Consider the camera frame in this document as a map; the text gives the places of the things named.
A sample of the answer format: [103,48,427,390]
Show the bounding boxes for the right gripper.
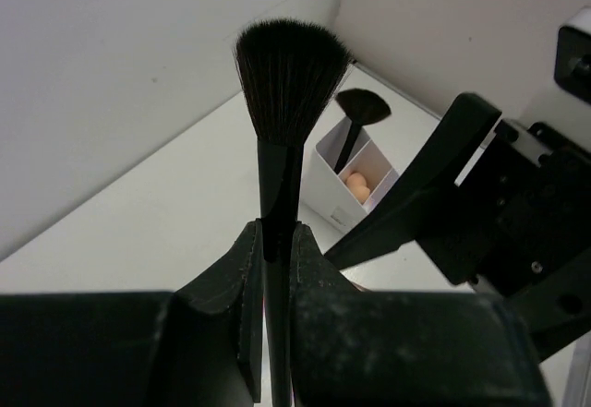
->
[325,92,590,359]

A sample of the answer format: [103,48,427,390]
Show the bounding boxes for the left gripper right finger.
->
[290,223,552,406]

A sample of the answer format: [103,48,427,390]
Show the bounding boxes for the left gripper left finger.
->
[1,220,263,406]

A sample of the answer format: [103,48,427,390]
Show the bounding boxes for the beige makeup sponge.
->
[345,172,371,204]

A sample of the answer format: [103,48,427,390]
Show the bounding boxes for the white three-compartment organizer box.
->
[301,118,399,233]

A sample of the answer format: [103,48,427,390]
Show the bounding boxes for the black powder brush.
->
[235,18,352,406]

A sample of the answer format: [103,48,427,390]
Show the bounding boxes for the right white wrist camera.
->
[553,6,590,104]

